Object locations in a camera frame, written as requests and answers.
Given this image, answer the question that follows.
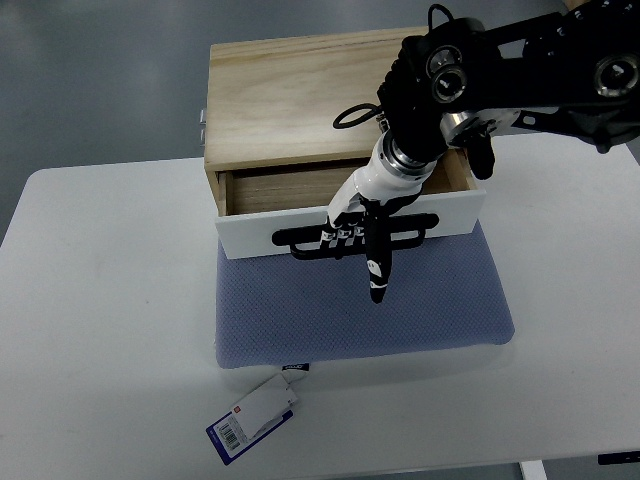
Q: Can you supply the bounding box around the white table leg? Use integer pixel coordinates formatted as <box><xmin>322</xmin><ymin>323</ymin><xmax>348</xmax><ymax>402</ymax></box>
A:
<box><xmin>519</xmin><ymin>460</ymin><xmax>548</xmax><ymax>480</ymax></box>

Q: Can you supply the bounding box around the white and blue price tag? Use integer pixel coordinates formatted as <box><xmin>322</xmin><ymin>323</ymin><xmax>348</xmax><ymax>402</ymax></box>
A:
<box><xmin>206</xmin><ymin>373</ymin><xmax>298</xmax><ymax>466</ymax></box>

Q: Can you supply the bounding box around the black bracket at table edge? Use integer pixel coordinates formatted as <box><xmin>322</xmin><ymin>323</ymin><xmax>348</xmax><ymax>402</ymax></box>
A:
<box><xmin>597</xmin><ymin>450</ymin><xmax>640</xmax><ymax>466</ymax></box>

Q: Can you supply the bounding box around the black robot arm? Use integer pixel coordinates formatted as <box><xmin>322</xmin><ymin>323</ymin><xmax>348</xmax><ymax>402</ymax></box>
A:
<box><xmin>333</xmin><ymin>1</ymin><xmax>639</xmax><ymax>179</ymax></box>

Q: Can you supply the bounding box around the blue-grey mesh cushion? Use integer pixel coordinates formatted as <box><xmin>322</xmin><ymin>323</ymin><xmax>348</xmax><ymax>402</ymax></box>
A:
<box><xmin>215</xmin><ymin>225</ymin><xmax>515</xmax><ymax>369</ymax></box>

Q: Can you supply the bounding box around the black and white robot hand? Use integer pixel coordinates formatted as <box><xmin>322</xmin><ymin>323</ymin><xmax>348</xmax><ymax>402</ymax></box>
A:
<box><xmin>320</xmin><ymin>131</ymin><xmax>441</xmax><ymax>304</ymax></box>

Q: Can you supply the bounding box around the white drawer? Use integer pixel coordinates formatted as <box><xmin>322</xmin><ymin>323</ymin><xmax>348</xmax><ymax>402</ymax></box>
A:
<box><xmin>208</xmin><ymin>150</ymin><xmax>486</xmax><ymax>259</ymax></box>

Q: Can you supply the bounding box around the wooden drawer cabinet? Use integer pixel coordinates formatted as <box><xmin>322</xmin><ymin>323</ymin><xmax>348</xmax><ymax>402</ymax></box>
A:
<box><xmin>204</xmin><ymin>27</ymin><xmax>426</xmax><ymax>216</ymax></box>

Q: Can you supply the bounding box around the black drawer handle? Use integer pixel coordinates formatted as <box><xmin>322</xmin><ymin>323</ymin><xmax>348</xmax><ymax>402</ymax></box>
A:
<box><xmin>271</xmin><ymin>213</ymin><xmax>440</xmax><ymax>260</ymax></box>

